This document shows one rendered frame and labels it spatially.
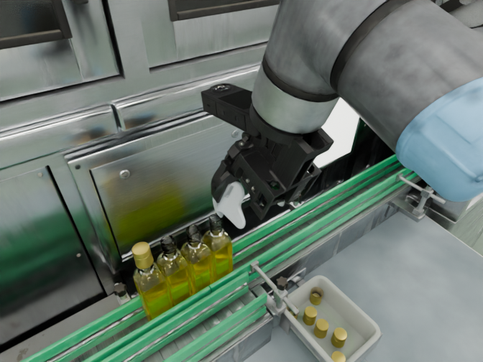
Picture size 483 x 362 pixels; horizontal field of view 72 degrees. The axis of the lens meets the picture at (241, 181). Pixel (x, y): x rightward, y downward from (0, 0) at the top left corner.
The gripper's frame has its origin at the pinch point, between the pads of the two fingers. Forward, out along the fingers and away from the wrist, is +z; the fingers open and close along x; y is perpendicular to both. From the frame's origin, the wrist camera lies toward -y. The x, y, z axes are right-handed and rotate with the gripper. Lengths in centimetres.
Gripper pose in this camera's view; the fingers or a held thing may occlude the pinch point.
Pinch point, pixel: (236, 199)
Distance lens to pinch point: 48.6
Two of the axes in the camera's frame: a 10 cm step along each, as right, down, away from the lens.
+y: 5.6, 7.4, -3.7
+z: -2.1, 5.6, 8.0
